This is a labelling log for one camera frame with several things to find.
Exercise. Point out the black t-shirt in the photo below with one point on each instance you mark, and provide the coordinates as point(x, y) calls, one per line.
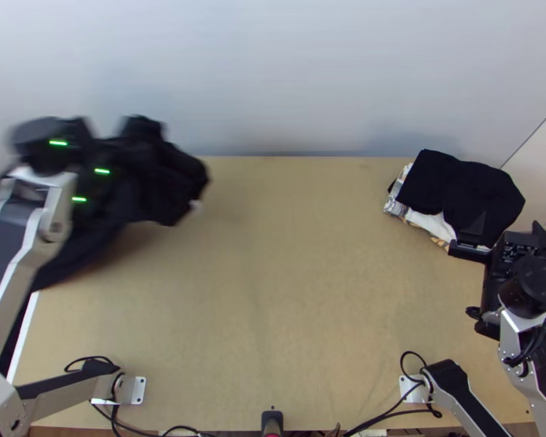
point(173, 182)

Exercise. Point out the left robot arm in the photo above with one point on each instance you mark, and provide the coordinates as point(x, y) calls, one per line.
point(9, 273)

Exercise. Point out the pile of folded clothes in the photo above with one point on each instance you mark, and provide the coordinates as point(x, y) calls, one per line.
point(459, 186)

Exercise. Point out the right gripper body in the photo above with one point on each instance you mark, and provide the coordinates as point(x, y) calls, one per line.
point(509, 255)

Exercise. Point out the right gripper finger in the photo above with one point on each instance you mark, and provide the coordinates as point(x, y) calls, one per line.
point(477, 232)

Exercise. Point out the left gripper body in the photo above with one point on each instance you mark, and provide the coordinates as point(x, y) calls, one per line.
point(142, 133)

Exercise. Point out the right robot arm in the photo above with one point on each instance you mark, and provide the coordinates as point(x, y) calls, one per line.
point(455, 391)

